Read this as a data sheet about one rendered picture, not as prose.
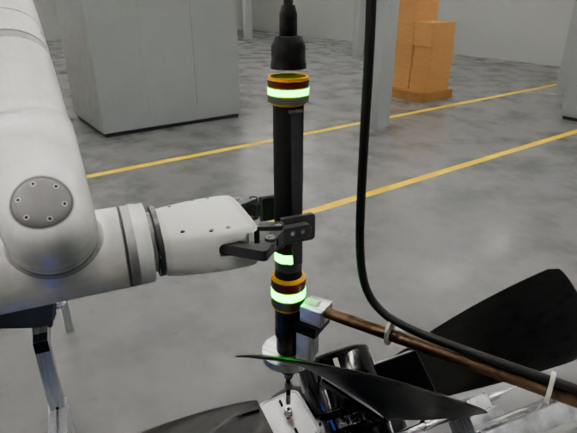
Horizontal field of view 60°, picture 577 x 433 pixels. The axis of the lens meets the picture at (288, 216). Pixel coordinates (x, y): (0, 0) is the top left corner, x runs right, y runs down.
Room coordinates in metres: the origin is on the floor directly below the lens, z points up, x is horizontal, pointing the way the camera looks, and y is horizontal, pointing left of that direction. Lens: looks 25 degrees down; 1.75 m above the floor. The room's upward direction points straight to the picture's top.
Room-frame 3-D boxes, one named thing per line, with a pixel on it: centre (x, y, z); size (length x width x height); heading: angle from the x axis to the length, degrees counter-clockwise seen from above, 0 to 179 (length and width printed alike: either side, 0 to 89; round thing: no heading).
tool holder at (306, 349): (0.52, -0.01, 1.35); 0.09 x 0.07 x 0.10; 58
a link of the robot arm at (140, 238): (0.46, 0.16, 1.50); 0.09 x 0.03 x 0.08; 23
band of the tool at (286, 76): (0.53, 0.00, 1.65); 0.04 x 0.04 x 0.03
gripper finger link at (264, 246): (0.46, 0.05, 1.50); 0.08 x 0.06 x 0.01; 43
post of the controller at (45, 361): (0.88, 0.54, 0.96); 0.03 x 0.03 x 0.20; 23
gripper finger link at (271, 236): (0.48, 0.00, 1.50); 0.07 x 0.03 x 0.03; 113
